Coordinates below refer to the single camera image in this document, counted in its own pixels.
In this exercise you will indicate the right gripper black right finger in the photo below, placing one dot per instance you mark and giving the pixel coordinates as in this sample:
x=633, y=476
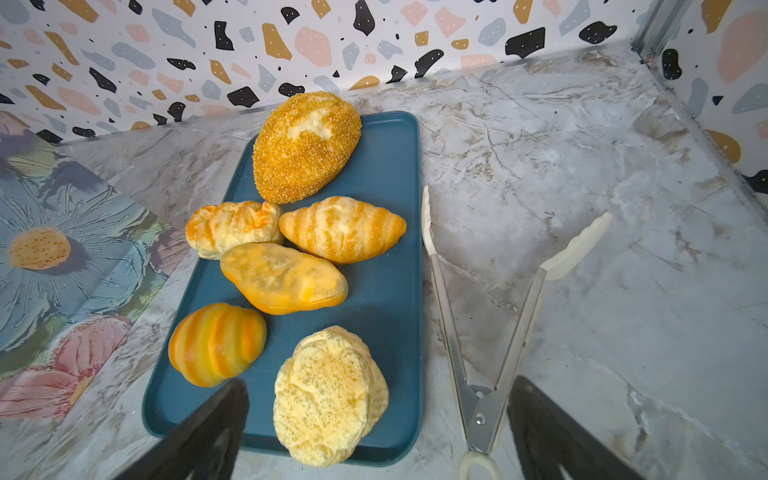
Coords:
x=550, y=444

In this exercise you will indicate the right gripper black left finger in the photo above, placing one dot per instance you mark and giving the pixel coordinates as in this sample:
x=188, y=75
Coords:
x=204, y=446

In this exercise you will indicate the round striped orange bun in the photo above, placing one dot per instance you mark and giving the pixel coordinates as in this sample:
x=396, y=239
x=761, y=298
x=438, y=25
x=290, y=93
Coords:
x=216, y=343

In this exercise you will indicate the pale crackled round bread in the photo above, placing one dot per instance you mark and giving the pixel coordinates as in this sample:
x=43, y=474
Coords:
x=328, y=396

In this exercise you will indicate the floral paper bag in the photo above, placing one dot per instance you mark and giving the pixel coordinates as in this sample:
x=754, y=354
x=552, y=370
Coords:
x=80, y=262

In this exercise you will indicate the glossy orange oval bread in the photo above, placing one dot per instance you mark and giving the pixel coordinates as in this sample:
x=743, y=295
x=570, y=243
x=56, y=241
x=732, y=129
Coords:
x=279, y=280

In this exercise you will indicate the twisted glazed pastry bread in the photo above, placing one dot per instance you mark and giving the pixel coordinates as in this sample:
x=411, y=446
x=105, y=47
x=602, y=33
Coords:
x=215, y=229

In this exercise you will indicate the striped croissant bread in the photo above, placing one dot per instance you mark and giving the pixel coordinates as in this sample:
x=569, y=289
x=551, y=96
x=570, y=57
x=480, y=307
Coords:
x=342, y=229

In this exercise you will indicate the large sugared oval bread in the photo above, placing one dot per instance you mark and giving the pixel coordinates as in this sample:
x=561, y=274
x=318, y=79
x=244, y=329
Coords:
x=303, y=145

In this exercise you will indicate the teal rectangular tray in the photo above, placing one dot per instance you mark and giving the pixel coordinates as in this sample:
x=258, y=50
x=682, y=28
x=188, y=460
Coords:
x=379, y=300

